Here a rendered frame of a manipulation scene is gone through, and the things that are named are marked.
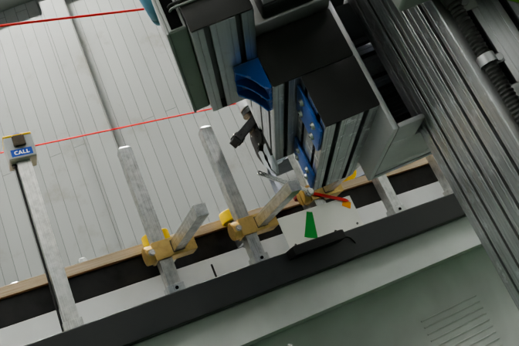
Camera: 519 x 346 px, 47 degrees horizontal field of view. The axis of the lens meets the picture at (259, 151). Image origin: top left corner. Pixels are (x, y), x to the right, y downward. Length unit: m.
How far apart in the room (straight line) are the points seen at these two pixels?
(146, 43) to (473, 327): 5.88
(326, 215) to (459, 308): 0.66
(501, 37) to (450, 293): 1.51
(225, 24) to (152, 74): 6.40
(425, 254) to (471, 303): 0.37
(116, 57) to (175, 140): 1.32
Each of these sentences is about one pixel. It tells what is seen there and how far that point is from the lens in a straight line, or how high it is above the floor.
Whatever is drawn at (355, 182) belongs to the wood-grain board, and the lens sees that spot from 2.12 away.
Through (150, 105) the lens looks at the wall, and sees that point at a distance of 7.03.
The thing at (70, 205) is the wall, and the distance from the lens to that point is 6.89.
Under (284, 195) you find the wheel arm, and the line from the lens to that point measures 1.48.
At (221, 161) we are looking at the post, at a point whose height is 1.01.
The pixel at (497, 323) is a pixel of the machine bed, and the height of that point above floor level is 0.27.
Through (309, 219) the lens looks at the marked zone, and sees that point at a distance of 1.73.
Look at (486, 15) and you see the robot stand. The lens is 0.78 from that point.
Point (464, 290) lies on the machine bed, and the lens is 2.23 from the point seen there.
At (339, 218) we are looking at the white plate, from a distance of 1.78.
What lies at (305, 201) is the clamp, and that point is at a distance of 1.76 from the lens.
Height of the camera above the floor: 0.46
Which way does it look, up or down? 18 degrees up
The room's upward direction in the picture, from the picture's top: 24 degrees counter-clockwise
